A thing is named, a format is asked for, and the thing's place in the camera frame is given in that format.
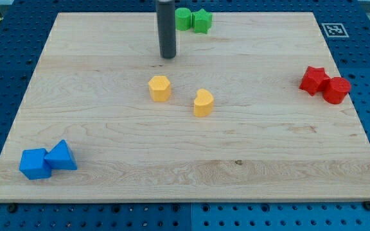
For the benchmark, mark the blue cube block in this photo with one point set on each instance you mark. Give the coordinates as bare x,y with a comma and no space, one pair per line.
33,164

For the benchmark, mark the blue triangle block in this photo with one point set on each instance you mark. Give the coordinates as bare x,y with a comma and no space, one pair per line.
61,157

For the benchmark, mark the red star block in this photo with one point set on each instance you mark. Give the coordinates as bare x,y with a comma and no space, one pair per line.
314,80

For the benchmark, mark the white fiducial marker tag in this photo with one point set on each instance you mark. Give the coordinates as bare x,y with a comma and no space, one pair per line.
334,30

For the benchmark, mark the green star block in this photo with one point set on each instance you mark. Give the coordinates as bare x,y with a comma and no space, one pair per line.
201,21

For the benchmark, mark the green cylinder block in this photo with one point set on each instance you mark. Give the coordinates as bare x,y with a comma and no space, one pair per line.
183,19

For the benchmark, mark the yellow heart block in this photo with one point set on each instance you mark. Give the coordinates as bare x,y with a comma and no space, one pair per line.
203,103

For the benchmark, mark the light wooden board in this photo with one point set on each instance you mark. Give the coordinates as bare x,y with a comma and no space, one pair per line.
265,140

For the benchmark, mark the red cylinder block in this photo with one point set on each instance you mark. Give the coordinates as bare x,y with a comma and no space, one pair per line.
336,90

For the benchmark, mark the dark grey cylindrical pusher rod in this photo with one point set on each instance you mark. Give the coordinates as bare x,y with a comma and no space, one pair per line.
165,10

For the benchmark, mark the yellow hexagon block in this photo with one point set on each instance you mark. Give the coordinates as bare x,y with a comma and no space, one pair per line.
160,88

